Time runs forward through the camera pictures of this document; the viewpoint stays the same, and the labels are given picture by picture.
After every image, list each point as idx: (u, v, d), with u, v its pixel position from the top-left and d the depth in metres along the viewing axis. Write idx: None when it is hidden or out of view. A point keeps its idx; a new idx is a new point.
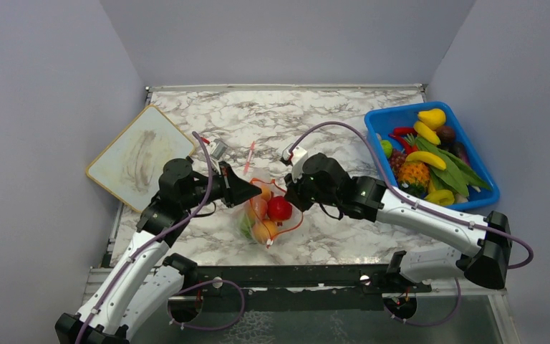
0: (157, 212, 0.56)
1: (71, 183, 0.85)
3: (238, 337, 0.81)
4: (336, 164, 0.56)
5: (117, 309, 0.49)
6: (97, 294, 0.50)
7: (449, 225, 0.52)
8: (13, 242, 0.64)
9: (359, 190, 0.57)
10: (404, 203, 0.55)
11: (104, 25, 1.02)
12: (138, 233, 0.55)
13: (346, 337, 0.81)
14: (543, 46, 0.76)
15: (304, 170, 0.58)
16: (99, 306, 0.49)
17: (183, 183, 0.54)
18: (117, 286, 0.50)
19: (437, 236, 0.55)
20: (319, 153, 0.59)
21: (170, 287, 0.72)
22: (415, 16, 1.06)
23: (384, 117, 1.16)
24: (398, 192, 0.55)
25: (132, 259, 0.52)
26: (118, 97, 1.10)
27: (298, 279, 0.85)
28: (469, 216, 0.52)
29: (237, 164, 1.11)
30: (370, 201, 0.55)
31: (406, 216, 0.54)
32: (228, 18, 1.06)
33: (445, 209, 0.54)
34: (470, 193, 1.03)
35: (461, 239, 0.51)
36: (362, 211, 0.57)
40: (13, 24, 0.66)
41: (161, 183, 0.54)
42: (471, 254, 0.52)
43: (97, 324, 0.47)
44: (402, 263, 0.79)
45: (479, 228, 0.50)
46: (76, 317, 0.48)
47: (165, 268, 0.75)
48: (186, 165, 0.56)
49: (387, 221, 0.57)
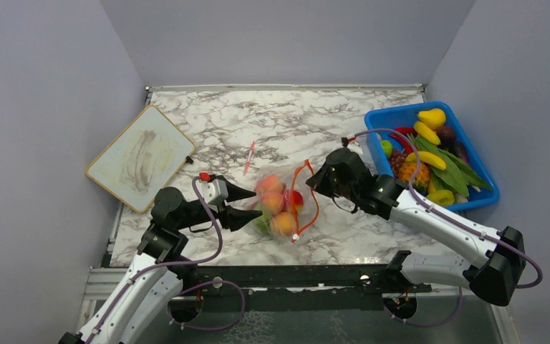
0: (157, 235, 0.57)
1: (71, 183, 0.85)
3: (238, 337, 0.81)
4: (356, 158, 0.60)
5: (116, 330, 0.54)
6: (98, 314, 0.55)
7: (460, 233, 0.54)
8: (13, 242, 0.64)
9: (378, 188, 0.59)
10: (418, 206, 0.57)
11: (103, 25, 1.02)
12: (140, 254, 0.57)
13: (346, 337, 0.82)
14: (543, 46, 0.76)
15: (328, 160, 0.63)
16: (100, 326, 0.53)
17: (175, 214, 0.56)
18: (117, 307, 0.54)
19: (446, 241, 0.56)
20: (344, 147, 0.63)
21: (167, 295, 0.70)
22: (415, 16, 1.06)
23: (384, 117, 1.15)
24: (415, 193, 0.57)
25: (132, 280, 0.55)
26: (118, 97, 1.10)
27: (298, 279, 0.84)
28: (483, 228, 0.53)
29: (237, 164, 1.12)
30: (387, 198, 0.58)
31: (419, 217, 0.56)
32: (228, 18, 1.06)
33: (461, 218, 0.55)
34: (470, 193, 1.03)
35: (470, 247, 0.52)
36: (376, 206, 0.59)
40: (13, 24, 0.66)
41: (153, 213, 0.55)
42: (478, 265, 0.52)
43: (98, 342, 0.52)
44: (404, 261, 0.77)
45: (490, 240, 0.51)
46: (77, 335, 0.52)
47: (167, 274, 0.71)
48: (176, 194, 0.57)
49: (399, 219, 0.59)
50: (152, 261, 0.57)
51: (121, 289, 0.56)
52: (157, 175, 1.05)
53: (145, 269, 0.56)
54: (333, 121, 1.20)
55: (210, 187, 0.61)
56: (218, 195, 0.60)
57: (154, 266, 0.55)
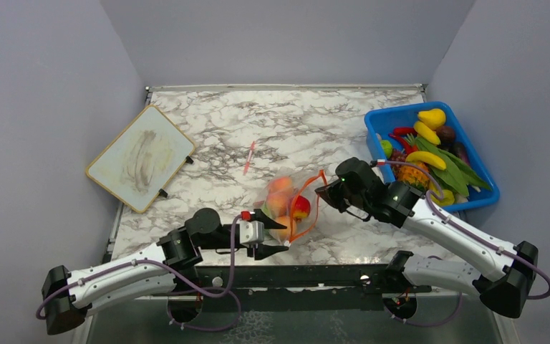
0: (180, 240, 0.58)
1: (71, 183, 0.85)
3: (237, 337, 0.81)
4: (366, 167, 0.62)
5: (93, 292, 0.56)
6: (92, 269, 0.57)
7: (477, 246, 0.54)
8: (12, 241, 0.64)
9: (392, 196, 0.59)
10: (435, 216, 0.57)
11: (104, 25, 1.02)
12: (157, 245, 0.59)
13: (346, 337, 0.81)
14: (543, 46, 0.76)
15: (337, 172, 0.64)
16: (86, 280, 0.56)
17: (201, 236, 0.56)
18: (109, 274, 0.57)
19: (461, 254, 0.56)
20: (351, 157, 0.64)
21: (157, 287, 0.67)
22: (415, 16, 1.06)
23: (384, 117, 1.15)
24: (430, 203, 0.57)
25: (135, 262, 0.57)
26: (118, 97, 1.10)
27: (298, 279, 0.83)
28: (498, 241, 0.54)
29: (237, 164, 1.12)
30: (401, 206, 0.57)
31: (435, 228, 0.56)
32: (229, 18, 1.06)
33: (477, 231, 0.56)
34: (470, 193, 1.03)
35: (487, 261, 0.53)
36: (389, 214, 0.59)
40: (13, 23, 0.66)
41: (188, 223, 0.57)
42: (493, 278, 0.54)
43: (74, 293, 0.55)
44: (404, 261, 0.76)
45: (507, 256, 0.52)
46: (66, 275, 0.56)
47: (167, 275, 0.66)
48: (214, 220, 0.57)
49: (412, 228, 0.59)
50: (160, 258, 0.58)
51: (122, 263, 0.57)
52: (157, 175, 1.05)
53: (152, 260, 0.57)
54: (333, 121, 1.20)
55: (252, 227, 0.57)
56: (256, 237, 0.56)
57: (158, 264, 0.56)
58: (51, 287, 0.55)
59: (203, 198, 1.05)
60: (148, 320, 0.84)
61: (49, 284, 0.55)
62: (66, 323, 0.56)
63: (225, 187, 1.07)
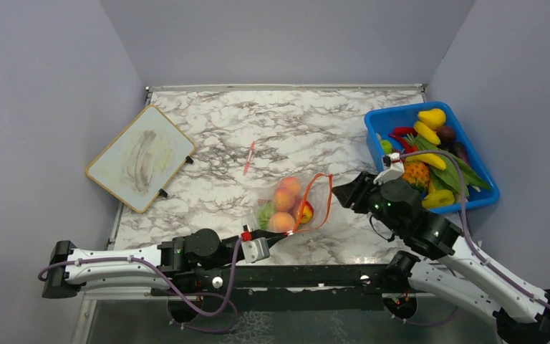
0: (181, 249, 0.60)
1: (71, 183, 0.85)
3: (238, 337, 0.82)
4: (418, 198, 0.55)
5: (85, 275, 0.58)
6: (93, 252, 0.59)
7: (512, 291, 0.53)
8: (13, 241, 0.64)
9: (431, 229, 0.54)
10: (473, 256, 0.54)
11: (103, 24, 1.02)
12: (157, 247, 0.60)
13: (346, 337, 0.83)
14: (543, 47, 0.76)
15: (384, 193, 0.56)
16: (82, 262, 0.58)
17: (196, 256, 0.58)
18: (104, 263, 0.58)
19: (491, 294, 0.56)
20: (403, 180, 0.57)
21: (152, 283, 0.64)
22: (415, 16, 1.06)
23: (384, 117, 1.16)
24: (470, 243, 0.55)
25: (131, 259, 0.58)
26: (117, 96, 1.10)
27: (298, 279, 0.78)
28: (531, 287, 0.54)
29: (237, 164, 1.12)
30: (442, 244, 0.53)
31: (472, 269, 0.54)
32: (228, 17, 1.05)
33: (511, 275, 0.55)
34: (470, 193, 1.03)
35: (520, 307, 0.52)
36: (427, 249, 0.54)
40: (13, 24, 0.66)
41: (189, 240, 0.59)
42: (520, 321, 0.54)
43: (69, 270, 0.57)
44: (415, 270, 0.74)
45: (540, 304, 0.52)
46: (69, 251, 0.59)
47: (161, 279, 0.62)
48: (212, 246, 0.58)
49: (445, 264, 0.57)
50: (156, 260, 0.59)
51: (121, 256, 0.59)
52: (157, 175, 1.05)
53: (146, 260, 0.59)
54: (333, 121, 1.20)
55: (255, 246, 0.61)
56: (260, 256, 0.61)
57: (152, 267, 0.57)
58: (54, 258, 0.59)
59: (203, 198, 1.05)
60: (150, 320, 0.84)
61: (54, 254, 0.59)
62: (54, 294, 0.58)
63: (225, 187, 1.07)
